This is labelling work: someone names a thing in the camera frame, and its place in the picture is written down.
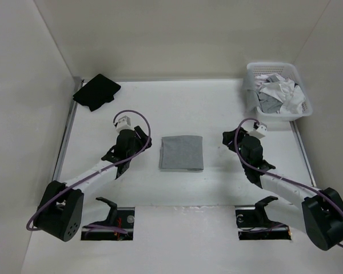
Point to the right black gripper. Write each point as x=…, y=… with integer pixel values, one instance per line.
x=227, y=137

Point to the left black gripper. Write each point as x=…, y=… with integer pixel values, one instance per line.
x=142, y=139

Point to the grey tank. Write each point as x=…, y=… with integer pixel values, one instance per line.
x=181, y=153
x=269, y=104

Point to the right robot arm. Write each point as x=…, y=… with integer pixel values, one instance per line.
x=317, y=213

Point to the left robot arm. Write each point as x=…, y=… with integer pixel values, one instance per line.
x=61, y=210

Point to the grey tank top in basket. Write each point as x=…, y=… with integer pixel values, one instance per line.
x=269, y=104

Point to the folded black tank top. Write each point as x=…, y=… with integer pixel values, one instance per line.
x=95, y=93

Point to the white tank top in basket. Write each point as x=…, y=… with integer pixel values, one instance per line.
x=284, y=89

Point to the grey cloth over basket rim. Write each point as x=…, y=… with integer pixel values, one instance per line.
x=249, y=88

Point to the white plastic laundry basket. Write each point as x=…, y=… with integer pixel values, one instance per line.
x=285, y=70

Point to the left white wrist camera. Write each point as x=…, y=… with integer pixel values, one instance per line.
x=123, y=123

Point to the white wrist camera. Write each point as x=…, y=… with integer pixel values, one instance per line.
x=123, y=123
x=259, y=130

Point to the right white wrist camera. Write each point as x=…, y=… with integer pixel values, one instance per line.
x=259, y=130

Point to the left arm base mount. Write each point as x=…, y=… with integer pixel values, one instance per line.
x=103, y=220

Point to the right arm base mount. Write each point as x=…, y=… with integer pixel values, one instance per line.
x=253, y=223

